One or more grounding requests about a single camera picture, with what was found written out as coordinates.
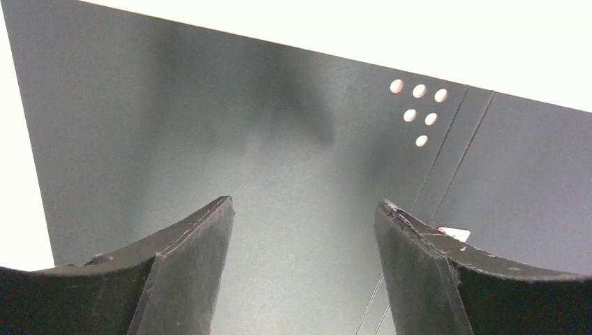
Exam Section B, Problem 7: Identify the white A4 file folder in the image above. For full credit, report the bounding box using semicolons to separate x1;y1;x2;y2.
1;1;591;334

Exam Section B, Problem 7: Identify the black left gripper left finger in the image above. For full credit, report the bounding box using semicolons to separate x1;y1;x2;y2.
1;196;235;334

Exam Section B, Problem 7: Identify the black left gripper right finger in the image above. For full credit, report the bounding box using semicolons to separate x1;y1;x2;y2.
374;199;591;334

